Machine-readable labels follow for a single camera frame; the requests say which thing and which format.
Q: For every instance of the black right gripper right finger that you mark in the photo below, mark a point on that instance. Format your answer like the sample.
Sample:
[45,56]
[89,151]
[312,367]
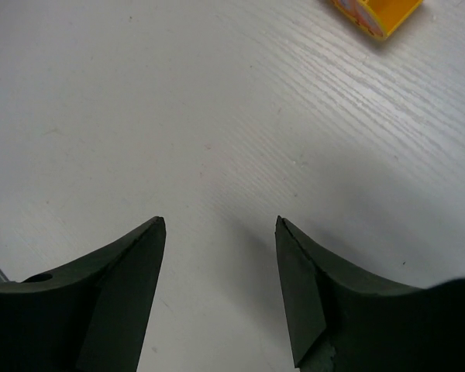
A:
[343,318]

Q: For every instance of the orange curved printed lego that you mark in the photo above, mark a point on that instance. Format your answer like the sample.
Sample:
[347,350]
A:
[377,18]

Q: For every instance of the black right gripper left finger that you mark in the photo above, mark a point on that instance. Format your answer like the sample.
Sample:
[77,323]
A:
[90,314]

